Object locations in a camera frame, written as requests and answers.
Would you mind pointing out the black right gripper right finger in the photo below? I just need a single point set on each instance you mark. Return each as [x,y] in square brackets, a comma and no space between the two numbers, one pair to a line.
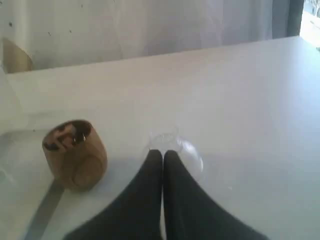
[191,214]

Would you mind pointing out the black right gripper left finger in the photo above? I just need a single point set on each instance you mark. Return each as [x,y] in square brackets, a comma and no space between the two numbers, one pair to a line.
[135,214]

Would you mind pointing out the brown wooden cup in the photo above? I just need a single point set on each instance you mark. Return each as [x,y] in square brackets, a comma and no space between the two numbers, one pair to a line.
[75,155]

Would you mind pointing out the clear plastic dome lid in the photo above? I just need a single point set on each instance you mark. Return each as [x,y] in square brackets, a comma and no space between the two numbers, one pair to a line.
[168,137]

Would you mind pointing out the white rectangular tray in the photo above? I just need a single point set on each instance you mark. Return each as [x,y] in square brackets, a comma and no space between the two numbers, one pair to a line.
[29,194]

